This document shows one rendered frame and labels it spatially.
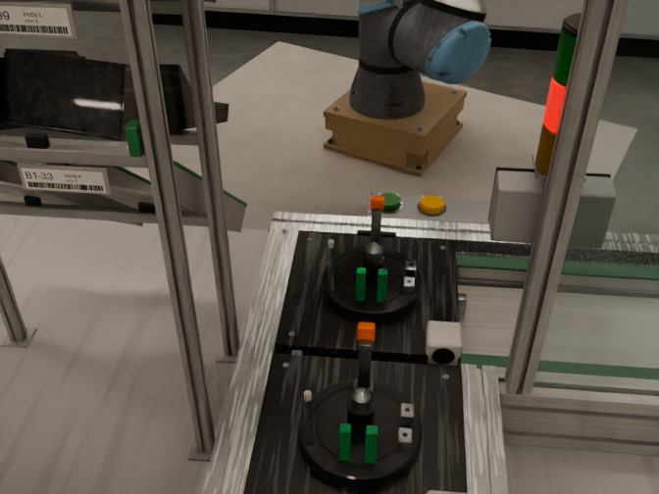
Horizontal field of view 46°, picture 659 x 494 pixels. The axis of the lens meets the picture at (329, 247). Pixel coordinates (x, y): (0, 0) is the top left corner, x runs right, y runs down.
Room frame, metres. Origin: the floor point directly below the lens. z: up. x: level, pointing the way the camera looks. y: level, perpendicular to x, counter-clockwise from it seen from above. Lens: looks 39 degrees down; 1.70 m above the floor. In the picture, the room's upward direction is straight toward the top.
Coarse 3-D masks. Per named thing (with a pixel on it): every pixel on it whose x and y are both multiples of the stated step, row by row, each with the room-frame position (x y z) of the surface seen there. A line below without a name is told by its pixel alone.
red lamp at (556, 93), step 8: (552, 80) 0.67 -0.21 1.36; (552, 88) 0.67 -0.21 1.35; (560, 88) 0.66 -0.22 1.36; (552, 96) 0.67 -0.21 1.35; (560, 96) 0.66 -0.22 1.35; (552, 104) 0.67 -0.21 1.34; (560, 104) 0.66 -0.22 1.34; (552, 112) 0.66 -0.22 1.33; (560, 112) 0.66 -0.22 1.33; (544, 120) 0.67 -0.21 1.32; (552, 120) 0.66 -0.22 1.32; (552, 128) 0.66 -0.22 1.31
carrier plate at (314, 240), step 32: (320, 256) 0.88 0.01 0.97; (416, 256) 0.88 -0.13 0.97; (448, 256) 0.88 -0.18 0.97; (288, 288) 0.81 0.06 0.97; (320, 288) 0.81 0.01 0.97; (448, 288) 0.81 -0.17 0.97; (288, 320) 0.75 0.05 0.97; (320, 320) 0.75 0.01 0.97; (416, 320) 0.75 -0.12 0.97; (448, 320) 0.75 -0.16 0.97; (288, 352) 0.70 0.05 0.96; (320, 352) 0.70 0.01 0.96; (352, 352) 0.69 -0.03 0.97; (384, 352) 0.69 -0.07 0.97; (416, 352) 0.69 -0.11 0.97
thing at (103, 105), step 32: (32, 64) 0.70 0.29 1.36; (64, 64) 0.70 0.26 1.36; (96, 64) 0.69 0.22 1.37; (128, 64) 0.69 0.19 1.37; (160, 64) 0.75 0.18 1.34; (32, 96) 0.69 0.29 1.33; (64, 96) 0.68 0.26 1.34; (96, 96) 0.68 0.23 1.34; (128, 96) 0.68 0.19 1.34; (64, 128) 0.67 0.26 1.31; (96, 128) 0.66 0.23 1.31
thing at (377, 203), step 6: (372, 198) 0.88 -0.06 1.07; (378, 198) 0.88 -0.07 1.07; (372, 204) 0.88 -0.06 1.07; (378, 204) 0.88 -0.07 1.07; (372, 210) 0.87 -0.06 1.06; (378, 210) 0.87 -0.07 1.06; (372, 216) 0.88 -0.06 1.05; (378, 216) 0.87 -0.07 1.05; (372, 222) 0.87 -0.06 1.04; (378, 222) 0.87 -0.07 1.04; (372, 228) 0.87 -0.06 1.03; (378, 228) 0.87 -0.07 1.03; (372, 234) 0.87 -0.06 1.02; (378, 234) 0.86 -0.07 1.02; (372, 240) 0.86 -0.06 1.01; (378, 240) 0.86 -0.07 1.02
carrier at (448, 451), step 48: (288, 384) 0.63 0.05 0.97; (336, 384) 0.62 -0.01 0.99; (384, 384) 0.62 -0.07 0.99; (432, 384) 0.63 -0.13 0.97; (288, 432) 0.56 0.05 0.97; (336, 432) 0.55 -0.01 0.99; (384, 432) 0.55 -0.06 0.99; (432, 432) 0.56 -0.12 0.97; (288, 480) 0.50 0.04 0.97; (336, 480) 0.49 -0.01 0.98; (384, 480) 0.49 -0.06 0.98; (432, 480) 0.50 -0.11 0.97
